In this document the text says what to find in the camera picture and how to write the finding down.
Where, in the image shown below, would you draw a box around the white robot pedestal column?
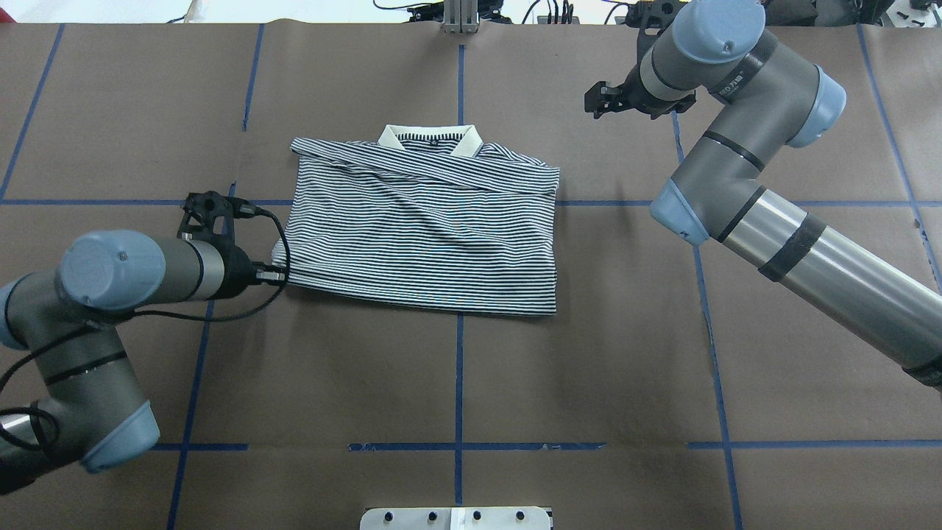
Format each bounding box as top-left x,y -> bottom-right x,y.
359,506 -> 554,529

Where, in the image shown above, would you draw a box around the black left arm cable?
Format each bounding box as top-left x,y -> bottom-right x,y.
0,209 -> 292,454

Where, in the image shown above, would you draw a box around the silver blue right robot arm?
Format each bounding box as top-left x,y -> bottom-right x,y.
584,1 -> 941,390

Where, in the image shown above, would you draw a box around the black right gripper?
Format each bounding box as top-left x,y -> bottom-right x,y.
584,70 -> 696,120

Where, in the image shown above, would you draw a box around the aluminium frame post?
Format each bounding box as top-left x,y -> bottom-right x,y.
441,0 -> 480,35

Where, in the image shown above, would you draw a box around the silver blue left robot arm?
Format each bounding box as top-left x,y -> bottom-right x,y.
2,230 -> 287,495

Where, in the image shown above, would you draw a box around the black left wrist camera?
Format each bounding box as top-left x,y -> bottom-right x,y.
176,191 -> 261,244

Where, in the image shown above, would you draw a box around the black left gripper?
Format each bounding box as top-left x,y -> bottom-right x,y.
219,247 -> 287,298

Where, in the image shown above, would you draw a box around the blue white striped polo shirt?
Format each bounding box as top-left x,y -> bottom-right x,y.
272,125 -> 561,317

